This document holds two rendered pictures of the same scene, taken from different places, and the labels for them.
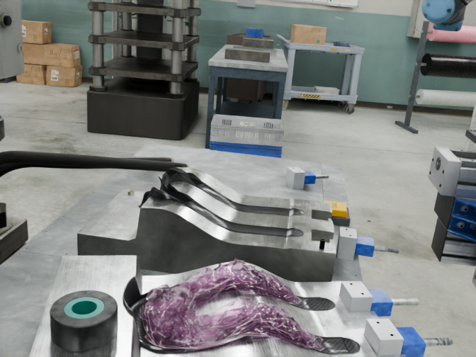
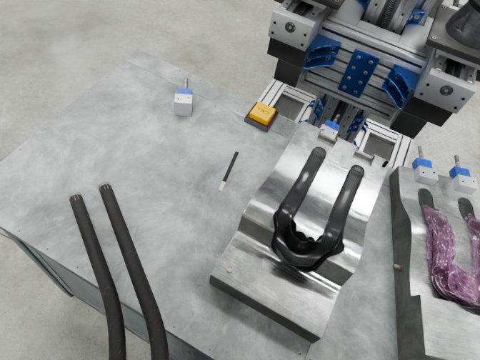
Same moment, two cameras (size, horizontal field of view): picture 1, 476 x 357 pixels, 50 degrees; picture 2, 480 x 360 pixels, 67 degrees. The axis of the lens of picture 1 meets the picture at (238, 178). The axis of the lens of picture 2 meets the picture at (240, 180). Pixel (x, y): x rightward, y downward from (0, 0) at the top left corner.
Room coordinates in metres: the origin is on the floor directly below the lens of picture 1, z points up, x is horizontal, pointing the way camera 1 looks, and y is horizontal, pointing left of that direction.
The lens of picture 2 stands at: (1.09, 0.53, 1.63)
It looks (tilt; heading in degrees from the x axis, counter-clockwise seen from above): 56 degrees down; 282
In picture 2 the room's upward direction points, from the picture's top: 12 degrees clockwise
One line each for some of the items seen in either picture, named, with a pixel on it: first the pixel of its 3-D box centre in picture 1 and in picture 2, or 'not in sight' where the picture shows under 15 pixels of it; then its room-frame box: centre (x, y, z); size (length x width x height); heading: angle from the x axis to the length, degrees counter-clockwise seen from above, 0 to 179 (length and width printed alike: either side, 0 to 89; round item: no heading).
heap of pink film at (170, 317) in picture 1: (230, 302); (464, 249); (0.65, 0.00, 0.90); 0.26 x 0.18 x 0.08; 101
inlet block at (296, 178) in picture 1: (309, 177); (184, 93); (1.47, -0.21, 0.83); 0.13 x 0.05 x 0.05; 112
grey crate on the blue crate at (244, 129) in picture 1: (247, 130); not in sight; (4.24, -0.04, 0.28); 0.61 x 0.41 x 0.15; 88
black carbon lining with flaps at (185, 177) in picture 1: (222, 201); (321, 200); (0.99, 0.03, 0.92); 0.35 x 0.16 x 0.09; 84
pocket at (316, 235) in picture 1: (321, 244); (361, 160); (0.92, -0.18, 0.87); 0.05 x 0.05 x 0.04; 84
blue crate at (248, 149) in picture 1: (245, 149); not in sight; (4.24, -0.04, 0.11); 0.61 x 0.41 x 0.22; 88
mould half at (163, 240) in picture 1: (214, 219); (309, 213); (1.01, 0.04, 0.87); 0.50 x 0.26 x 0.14; 84
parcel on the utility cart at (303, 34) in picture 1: (307, 37); not in sight; (6.95, -0.75, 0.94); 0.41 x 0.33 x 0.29; 96
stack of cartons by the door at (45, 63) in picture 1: (48, 53); not in sight; (7.21, 2.76, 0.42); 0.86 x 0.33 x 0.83; 88
